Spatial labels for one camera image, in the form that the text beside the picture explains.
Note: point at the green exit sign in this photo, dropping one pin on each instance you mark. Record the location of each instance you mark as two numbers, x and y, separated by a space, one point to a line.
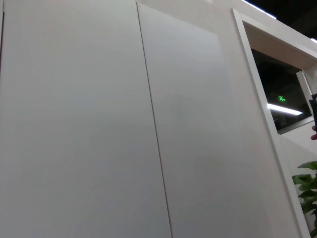
281 98

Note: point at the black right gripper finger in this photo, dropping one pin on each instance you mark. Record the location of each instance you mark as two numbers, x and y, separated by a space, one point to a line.
315 109

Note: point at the green leafy plant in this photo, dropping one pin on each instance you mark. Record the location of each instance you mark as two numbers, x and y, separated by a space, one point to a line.
309 193

